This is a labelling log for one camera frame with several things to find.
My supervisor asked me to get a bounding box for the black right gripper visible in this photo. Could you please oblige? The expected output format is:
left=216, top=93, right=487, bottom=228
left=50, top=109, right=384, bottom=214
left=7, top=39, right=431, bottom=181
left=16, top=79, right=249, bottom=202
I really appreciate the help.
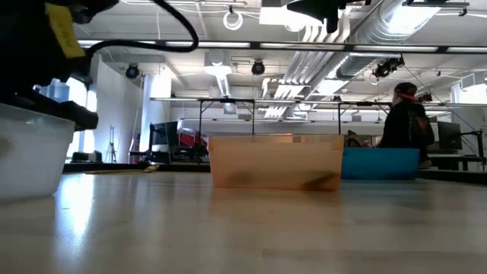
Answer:
left=288, top=0, right=372, bottom=33

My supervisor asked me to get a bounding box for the white ceiling light panel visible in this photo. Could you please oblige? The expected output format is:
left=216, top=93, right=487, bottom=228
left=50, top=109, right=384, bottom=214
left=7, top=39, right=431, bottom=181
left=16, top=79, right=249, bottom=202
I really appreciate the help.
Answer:
left=259, top=0, right=345, bottom=28

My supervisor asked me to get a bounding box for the yellow tag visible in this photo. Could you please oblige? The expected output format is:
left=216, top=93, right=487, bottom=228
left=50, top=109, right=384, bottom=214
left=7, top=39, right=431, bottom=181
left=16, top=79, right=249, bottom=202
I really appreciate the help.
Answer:
left=44, top=2, right=86, bottom=60

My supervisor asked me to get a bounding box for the large window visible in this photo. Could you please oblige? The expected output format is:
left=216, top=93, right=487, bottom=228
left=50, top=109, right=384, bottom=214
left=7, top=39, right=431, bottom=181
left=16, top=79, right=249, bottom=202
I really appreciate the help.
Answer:
left=33, top=78, right=98, bottom=153

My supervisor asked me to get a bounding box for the clear plastic bin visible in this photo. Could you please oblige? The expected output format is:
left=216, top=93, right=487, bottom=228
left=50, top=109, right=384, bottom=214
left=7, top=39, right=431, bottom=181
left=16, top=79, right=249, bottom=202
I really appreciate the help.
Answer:
left=0, top=102, right=76, bottom=202

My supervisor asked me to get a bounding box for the long LED light bar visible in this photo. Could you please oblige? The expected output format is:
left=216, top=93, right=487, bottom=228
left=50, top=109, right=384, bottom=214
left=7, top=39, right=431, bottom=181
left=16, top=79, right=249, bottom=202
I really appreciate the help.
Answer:
left=75, top=37, right=487, bottom=54

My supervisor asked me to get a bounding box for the thin tripod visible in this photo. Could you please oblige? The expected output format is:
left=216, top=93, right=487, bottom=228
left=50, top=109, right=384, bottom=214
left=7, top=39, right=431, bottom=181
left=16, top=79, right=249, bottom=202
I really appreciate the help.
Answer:
left=105, top=125, right=119, bottom=164

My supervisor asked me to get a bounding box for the black equipment case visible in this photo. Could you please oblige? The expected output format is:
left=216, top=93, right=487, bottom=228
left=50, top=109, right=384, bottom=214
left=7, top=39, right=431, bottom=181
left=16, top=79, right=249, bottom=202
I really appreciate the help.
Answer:
left=71, top=150, right=103, bottom=164

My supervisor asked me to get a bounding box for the person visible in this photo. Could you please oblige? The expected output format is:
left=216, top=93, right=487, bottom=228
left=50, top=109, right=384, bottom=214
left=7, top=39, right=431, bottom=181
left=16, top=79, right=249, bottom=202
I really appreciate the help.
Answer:
left=379, top=81, right=436, bottom=170
left=345, top=129, right=363, bottom=148

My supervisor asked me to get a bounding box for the orange plastic bin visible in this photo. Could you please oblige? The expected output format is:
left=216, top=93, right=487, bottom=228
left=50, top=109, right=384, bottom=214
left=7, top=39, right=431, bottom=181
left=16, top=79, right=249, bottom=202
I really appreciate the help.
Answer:
left=208, top=134, right=345, bottom=192

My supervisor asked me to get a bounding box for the black computer monitor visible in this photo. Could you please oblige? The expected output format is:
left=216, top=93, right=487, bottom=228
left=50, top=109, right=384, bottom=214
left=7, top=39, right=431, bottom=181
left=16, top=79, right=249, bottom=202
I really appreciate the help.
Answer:
left=436, top=120, right=463, bottom=151
left=148, top=120, right=180, bottom=154

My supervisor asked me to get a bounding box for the blue plastic bin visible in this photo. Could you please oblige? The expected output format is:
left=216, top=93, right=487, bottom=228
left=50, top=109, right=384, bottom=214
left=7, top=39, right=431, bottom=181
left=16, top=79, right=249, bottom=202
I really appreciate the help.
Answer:
left=340, top=147, right=421, bottom=181

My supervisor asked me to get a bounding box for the red machine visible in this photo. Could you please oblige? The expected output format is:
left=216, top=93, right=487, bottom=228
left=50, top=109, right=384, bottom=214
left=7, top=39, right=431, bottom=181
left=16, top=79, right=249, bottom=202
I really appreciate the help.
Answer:
left=178, top=127, right=209, bottom=149

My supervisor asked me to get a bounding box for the silver air duct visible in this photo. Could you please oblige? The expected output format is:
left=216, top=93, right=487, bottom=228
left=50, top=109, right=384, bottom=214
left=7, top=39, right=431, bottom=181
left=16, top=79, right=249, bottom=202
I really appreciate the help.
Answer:
left=334, top=0, right=444, bottom=81

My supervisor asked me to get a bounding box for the white cable coil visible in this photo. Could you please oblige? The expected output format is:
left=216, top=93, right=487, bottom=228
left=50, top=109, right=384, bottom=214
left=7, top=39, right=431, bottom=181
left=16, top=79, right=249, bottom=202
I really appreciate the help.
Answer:
left=222, top=10, right=244, bottom=32

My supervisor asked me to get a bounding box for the black metal stand frame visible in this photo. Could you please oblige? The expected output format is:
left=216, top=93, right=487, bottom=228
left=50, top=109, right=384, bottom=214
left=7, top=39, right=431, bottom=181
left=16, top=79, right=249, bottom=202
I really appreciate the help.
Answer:
left=336, top=100, right=396, bottom=148
left=197, top=97, right=256, bottom=134

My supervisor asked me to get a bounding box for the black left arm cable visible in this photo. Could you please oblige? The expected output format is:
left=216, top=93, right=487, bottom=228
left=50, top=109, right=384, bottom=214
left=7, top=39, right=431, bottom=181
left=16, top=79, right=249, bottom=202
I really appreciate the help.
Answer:
left=85, top=0, right=201, bottom=54

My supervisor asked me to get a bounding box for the black aluminium table frame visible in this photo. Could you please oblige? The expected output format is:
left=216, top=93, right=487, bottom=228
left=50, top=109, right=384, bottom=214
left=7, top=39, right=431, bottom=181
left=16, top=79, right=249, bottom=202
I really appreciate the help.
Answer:
left=62, top=161, right=487, bottom=186

